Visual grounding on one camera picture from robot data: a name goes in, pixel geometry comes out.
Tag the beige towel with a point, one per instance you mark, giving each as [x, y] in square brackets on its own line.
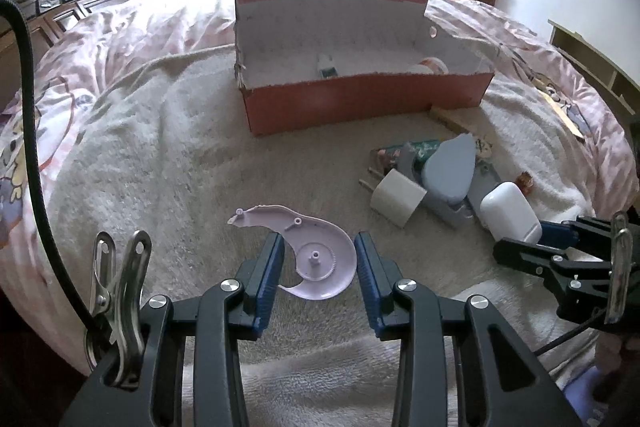
[165, 157]

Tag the metal spring clip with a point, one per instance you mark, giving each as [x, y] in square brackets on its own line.
[617, 267]
[117, 302]

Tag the white jar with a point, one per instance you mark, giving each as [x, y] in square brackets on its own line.
[430, 66]

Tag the red cardboard box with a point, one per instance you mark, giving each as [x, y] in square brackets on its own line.
[350, 102]

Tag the pink printed blanket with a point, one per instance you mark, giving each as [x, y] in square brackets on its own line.
[100, 52]

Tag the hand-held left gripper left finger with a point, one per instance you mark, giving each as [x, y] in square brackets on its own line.
[270, 267]

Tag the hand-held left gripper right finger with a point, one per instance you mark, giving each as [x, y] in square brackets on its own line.
[367, 267]

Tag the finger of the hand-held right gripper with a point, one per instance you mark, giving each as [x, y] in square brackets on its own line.
[555, 235]
[530, 257]

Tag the yellow wooden strip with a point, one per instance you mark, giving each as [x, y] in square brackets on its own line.
[562, 112]

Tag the grey plastic part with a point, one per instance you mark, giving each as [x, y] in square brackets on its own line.
[482, 187]

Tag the lilac plastic shell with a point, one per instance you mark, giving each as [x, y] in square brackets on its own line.
[320, 242]

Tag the small brown trinket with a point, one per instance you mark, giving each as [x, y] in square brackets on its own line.
[525, 183]

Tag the white earbud case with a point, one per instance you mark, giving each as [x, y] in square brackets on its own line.
[510, 212]

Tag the wooden shelf unit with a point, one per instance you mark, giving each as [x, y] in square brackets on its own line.
[600, 62]

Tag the blue-grey plastic shell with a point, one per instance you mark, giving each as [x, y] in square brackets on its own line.
[447, 172]

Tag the dark wooden headboard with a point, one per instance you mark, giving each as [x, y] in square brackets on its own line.
[65, 7]

